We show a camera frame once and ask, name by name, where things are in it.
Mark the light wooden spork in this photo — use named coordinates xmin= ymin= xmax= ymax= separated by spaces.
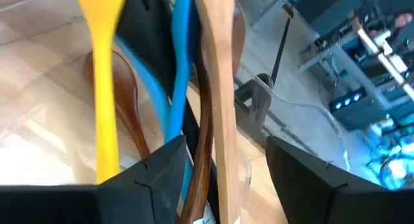
xmin=193 ymin=0 xmax=242 ymax=224

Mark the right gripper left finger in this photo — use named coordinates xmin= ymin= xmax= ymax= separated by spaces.
xmin=0 ymin=135 xmax=189 ymax=224

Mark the clear plastic bin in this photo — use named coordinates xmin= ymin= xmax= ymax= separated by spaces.
xmin=64 ymin=49 xmax=353 ymax=199

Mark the black computer with blue lights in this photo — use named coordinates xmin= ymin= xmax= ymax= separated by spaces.
xmin=328 ymin=87 xmax=391 ymax=131

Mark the light wooden desk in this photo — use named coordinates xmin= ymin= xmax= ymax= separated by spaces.
xmin=349 ymin=16 xmax=414 ymax=104

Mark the dark brown wooden spoon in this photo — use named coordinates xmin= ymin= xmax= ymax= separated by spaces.
xmin=178 ymin=2 xmax=247 ymax=224

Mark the yellow plastic spoon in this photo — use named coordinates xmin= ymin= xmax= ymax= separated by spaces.
xmin=74 ymin=0 xmax=127 ymax=185

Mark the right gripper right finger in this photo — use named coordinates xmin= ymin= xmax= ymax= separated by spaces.
xmin=265 ymin=135 xmax=414 ymax=224

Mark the reddish brown wooden utensil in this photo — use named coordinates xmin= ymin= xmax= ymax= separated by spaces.
xmin=83 ymin=50 xmax=151 ymax=161

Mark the black aluminium rig frame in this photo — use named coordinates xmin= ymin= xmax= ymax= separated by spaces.
xmin=234 ymin=15 xmax=294 ymax=144

